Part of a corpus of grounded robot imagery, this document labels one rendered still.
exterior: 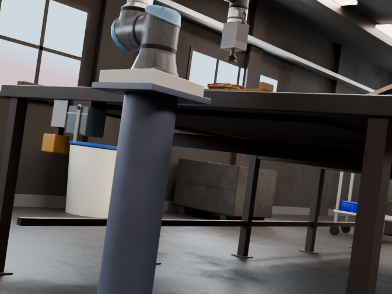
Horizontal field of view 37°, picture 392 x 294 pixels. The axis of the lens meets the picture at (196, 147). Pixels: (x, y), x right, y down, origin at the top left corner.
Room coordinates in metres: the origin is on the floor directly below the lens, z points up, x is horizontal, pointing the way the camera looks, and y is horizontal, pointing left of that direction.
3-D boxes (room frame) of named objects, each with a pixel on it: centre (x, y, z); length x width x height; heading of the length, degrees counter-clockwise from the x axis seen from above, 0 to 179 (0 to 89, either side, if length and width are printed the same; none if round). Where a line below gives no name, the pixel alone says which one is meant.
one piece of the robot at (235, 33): (2.27, -0.10, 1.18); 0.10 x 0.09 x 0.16; 130
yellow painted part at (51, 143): (2.58, 0.62, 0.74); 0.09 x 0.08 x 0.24; 49
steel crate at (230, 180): (7.07, -0.41, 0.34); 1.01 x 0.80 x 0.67; 50
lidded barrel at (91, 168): (5.78, 0.96, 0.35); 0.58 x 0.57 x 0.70; 50
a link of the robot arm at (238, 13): (2.27, -0.10, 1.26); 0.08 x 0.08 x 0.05
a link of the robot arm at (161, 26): (1.84, 0.16, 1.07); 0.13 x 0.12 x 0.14; 44
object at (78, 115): (2.46, 0.48, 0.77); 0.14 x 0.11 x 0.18; 49
